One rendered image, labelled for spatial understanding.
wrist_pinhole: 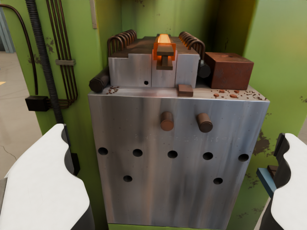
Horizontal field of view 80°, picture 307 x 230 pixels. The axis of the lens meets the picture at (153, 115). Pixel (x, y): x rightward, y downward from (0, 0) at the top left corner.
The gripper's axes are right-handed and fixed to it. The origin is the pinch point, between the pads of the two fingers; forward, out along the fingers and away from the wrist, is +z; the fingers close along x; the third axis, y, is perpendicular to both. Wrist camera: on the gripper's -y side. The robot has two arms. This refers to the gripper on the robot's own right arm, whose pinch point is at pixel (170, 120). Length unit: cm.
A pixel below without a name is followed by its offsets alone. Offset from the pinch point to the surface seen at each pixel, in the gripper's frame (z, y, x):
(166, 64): 20.4, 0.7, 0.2
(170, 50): 21.4, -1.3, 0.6
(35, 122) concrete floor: 159, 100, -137
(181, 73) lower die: 30.7, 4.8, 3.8
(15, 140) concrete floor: 126, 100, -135
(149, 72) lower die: 30.7, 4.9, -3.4
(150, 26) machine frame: 79, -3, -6
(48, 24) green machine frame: 45, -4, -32
